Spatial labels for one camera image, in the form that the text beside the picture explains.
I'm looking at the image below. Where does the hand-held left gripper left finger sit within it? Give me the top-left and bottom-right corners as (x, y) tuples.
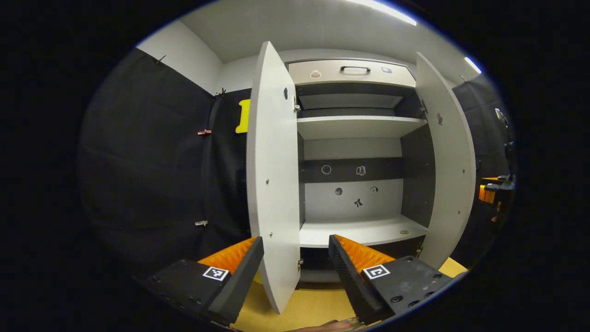
(134, 236), (265, 325)

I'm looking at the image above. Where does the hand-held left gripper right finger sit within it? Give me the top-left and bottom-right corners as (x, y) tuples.
(328, 234), (454, 325)

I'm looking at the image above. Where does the white cabinet door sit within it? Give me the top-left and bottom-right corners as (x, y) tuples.
(246, 41), (302, 315)
(415, 52), (477, 270)

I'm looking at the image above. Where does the white and grey cabinet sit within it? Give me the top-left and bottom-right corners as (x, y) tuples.
(288, 58), (436, 284)

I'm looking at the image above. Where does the white cabinet shelf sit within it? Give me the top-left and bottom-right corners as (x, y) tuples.
(296, 116), (428, 140)

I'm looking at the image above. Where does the beige cabinet drawer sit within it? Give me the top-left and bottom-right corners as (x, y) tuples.
(288, 59), (417, 88)

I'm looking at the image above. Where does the large ceiling light panel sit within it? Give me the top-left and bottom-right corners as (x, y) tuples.
(346, 0), (418, 26)

